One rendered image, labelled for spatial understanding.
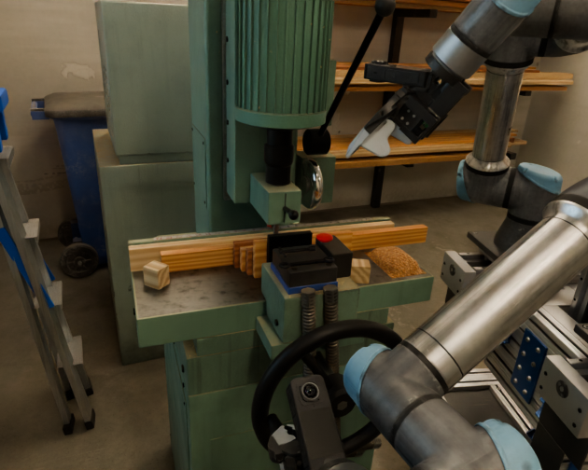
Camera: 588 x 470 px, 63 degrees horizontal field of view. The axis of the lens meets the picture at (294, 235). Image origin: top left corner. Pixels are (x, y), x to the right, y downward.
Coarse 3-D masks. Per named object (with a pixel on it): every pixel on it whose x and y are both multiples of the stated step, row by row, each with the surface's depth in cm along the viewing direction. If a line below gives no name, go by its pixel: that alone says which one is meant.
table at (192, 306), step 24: (144, 288) 91; (168, 288) 91; (192, 288) 92; (216, 288) 92; (240, 288) 93; (360, 288) 96; (384, 288) 98; (408, 288) 100; (144, 312) 83; (168, 312) 84; (192, 312) 85; (216, 312) 86; (240, 312) 88; (264, 312) 90; (144, 336) 83; (168, 336) 85; (192, 336) 87; (264, 336) 85
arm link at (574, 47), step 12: (564, 0) 71; (576, 0) 70; (564, 12) 71; (576, 12) 71; (552, 24) 73; (564, 24) 72; (576, 24) 71; (552, 36) 75; (564, 36) 74; (576, 36) 73; (552, 48) 106; (564, 48) 101; (576, 48) 100
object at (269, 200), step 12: (252, 180) 104; (264, 180) 100; (252, 192) 105; (264, 192) 96; (276, 192) 94; (288, 192) 95; (300, 192) 96; (252, 204) 106; (264, 204) 97; (276, 204) 95; (288, 204) 96; (300, 204) 97; (264, 216) 97; (276, 216) 96; (300, 216) 98
